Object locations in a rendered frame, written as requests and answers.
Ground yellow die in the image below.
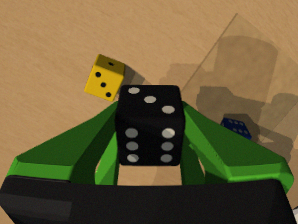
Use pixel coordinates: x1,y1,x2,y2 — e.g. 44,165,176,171
84,54,126,102

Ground black die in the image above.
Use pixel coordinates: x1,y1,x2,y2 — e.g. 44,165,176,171
115,85,186,166

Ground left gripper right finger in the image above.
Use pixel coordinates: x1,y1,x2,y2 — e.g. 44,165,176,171
180,101,294,194

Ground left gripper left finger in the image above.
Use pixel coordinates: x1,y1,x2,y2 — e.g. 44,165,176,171
5,101,120,185

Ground blue die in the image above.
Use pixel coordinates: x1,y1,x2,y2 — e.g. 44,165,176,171
220,118,252,140

